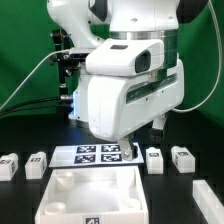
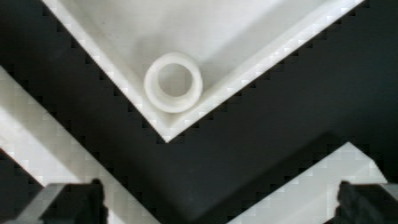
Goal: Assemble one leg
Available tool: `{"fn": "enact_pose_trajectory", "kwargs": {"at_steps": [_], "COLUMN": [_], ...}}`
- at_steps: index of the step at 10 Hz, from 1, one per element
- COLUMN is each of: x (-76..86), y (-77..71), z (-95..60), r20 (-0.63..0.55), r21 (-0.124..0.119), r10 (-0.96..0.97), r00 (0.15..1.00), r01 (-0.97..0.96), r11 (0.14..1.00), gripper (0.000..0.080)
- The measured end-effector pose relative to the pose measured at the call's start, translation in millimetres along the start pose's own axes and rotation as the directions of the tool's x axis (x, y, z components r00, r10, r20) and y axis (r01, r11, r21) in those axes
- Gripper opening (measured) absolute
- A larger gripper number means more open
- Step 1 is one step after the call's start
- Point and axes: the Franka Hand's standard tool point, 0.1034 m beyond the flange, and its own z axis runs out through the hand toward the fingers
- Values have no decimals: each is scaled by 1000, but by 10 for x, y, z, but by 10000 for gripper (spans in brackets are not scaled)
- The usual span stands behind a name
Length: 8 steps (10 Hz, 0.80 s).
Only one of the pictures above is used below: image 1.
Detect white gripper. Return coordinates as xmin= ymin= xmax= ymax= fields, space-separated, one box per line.
xmin=88 ymin=59 xmax=184 ymax=161

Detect white square table top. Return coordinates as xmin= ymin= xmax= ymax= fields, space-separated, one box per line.
xmin=35 ymin=166 xmax=149 ymax=224

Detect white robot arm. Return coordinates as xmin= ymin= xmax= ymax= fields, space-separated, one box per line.
xmin=47 ymin=0 xmax=208 ymax=160

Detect white sheet with tags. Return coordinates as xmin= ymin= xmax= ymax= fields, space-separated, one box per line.
xmin=49 ymin=143 xmax=144 ymax=168

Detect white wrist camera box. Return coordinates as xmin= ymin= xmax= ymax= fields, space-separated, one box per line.
xmin=86 ymin=39 xmax=164 ymax=77

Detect black cables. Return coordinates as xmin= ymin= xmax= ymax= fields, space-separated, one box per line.
xmin=0 ymin=96 xmax=68 ymax=118

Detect white obstacle rail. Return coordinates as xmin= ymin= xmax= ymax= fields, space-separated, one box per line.
xmin=192 ymin=180 xmax=224 ymax=224

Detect black camera stand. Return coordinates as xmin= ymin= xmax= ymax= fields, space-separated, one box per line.
xmin=49 ymin=29 xmax=87 ymax=115

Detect white cable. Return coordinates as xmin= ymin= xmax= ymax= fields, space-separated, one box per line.
xmin=0 ymin=0 xmax=224 ymax=114

